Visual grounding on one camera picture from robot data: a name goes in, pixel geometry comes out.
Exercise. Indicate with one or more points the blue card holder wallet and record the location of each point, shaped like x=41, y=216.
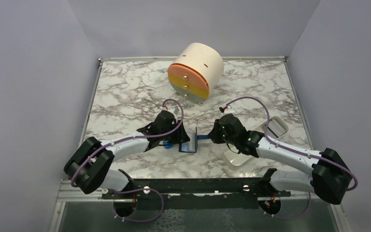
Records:
x=192, y=145

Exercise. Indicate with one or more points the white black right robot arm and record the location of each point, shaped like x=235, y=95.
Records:
x=323, y=173

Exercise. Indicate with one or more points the black metal base rail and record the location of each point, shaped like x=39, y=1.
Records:
x=194, y=193

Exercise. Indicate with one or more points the round beige drawer cabinet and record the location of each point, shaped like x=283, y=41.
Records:
x=195, y=72

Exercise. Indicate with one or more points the stack of white cards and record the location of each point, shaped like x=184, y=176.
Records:
x=276, y=129

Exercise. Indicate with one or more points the white rectangular plastic tray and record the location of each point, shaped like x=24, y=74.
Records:
x=238, y=159

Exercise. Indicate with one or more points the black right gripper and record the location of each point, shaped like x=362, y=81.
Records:
x=214, y=134

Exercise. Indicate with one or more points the small blue plastic box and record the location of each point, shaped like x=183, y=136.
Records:
x=167, y=145

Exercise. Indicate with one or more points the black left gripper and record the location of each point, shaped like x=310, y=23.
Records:
x=181, y=136

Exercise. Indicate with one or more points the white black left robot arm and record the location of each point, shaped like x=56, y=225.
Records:
x=89, y=167

